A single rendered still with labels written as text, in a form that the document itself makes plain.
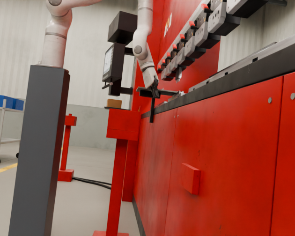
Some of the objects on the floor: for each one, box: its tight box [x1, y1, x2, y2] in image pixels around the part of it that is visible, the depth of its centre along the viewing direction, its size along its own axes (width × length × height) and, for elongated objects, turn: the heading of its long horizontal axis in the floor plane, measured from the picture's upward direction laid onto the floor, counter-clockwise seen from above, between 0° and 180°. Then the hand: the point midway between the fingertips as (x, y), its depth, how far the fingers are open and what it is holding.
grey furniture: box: [0, 99, 25, 165], centre depth 429 cm, size 90×67×95 cm
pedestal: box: [58, 113, 77, 182], centre depth 339 cm, size 20×25×83 cm
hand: (155, 94), depth 156 cm, fingers closed
